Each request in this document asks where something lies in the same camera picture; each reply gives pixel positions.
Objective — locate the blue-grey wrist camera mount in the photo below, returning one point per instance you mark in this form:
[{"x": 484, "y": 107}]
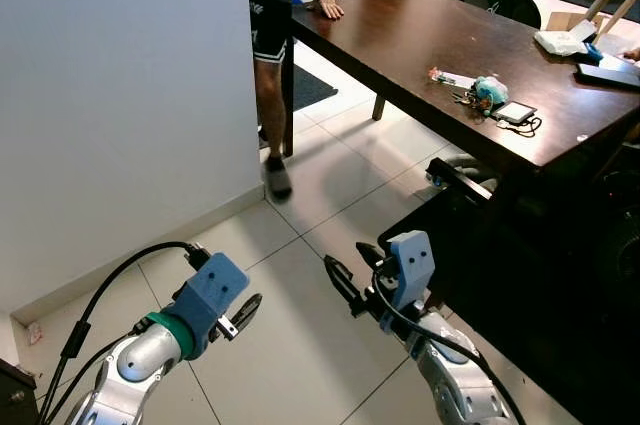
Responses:
[
  {"x": 210, "y": 290},
  {"x": 410, "y": 265}
]

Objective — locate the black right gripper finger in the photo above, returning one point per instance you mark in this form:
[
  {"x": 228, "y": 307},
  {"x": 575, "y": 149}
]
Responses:
[
  {"x": 372, "y": 256},
  {"x": 345, "y": 283}
]

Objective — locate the keys with teal plush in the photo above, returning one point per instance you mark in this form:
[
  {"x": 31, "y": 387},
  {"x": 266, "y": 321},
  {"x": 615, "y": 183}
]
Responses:
[{"x": 490, "y": 92}]

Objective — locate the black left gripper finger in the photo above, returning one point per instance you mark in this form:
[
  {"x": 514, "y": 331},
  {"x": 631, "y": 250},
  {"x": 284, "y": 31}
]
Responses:
[{"x": 249, "y": 309}]

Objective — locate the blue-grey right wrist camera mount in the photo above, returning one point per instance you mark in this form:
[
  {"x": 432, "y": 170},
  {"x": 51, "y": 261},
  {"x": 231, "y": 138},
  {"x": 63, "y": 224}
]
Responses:
[{"x": 410, "y": 265}]

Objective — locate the dark wooden table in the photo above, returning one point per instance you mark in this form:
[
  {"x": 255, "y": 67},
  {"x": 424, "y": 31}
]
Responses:
[{"x": 430, "y": 35}]

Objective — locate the person in black shorts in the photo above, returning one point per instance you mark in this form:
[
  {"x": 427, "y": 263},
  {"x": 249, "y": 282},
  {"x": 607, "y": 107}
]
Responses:
[{"x": 268, "y": 35}]

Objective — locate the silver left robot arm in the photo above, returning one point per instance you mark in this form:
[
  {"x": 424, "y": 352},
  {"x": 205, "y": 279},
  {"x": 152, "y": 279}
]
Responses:
[{"x": 140, "y": 360}]

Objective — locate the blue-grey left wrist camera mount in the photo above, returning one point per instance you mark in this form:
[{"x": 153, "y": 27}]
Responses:
[{"x": 210, "y": 290}]

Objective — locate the black chair with green trim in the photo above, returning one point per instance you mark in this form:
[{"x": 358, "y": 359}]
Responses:
[{"x": 505, "y": 3}]

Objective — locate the small blue object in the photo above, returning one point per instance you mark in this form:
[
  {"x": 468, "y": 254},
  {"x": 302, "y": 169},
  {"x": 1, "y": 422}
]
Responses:
[{"x": 594, "y": 52}]

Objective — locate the cardboard box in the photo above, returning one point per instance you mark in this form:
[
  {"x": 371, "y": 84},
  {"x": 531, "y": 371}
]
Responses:
[{"x": 565, "y": 20}]

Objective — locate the black machine part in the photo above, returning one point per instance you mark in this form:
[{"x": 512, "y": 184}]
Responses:
[{"x": 455, "y": 177}]

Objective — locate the dark floor rug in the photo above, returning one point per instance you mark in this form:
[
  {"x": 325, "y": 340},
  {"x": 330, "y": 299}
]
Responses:
[{"x": 310, "y": 88}]

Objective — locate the black tablet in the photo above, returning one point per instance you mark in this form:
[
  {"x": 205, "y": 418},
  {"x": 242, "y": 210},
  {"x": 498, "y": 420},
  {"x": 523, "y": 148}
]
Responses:
[{"x": 605, "y": 76}]

